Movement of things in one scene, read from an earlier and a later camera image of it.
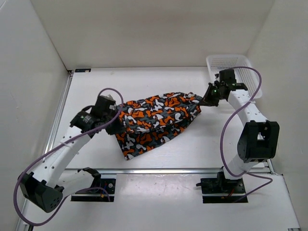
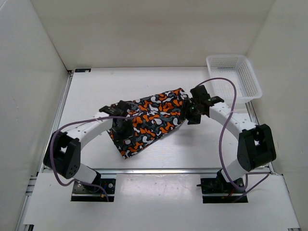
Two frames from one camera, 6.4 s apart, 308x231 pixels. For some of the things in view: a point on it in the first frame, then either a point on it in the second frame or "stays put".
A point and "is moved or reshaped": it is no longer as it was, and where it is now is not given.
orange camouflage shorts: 147,122 is moved or reshaped
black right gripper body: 212,97 → 192,114
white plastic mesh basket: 249,78 stays put
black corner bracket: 83,70 stays put
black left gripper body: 112,126 → 124,131
